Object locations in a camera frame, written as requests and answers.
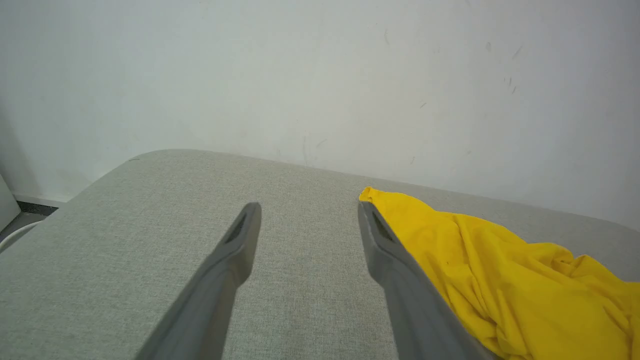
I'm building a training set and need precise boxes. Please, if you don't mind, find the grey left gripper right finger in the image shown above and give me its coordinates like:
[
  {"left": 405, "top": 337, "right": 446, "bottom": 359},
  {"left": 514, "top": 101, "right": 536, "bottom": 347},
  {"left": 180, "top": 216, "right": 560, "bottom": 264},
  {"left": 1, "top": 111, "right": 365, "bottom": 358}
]
[{"left": 357, "top": 201, "right": 502, "bottom": 360}]

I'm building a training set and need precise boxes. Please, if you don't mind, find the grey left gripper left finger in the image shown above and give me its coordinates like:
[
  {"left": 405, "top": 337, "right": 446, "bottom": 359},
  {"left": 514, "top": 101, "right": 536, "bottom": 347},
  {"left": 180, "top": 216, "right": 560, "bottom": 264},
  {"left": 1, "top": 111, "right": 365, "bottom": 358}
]
[{"left": 135, "top": 202, "right": 262, "bottom": 360}]

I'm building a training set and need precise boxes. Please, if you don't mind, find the yellow bear face t-shirt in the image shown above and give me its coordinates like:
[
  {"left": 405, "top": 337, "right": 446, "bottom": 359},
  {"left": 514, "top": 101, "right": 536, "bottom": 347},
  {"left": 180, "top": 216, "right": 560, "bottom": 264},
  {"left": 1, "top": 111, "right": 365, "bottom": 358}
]
[{"left": 359, "top": 186, "right": 640, "bottom": 360}]

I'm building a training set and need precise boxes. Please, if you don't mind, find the white box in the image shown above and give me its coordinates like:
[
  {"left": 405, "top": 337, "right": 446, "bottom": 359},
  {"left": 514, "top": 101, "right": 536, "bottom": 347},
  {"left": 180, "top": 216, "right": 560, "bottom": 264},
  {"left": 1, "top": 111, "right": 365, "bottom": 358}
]
[{"left": 0, "top": 174, "right": 22, "bottom": 232}]

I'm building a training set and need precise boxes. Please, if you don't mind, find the white floor cable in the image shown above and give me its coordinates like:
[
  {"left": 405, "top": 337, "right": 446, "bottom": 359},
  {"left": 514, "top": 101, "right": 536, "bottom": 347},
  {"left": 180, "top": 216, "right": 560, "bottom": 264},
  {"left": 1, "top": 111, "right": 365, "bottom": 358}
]
[{"left": 0, "top": 221, "right": 43, "bottom": 253}]

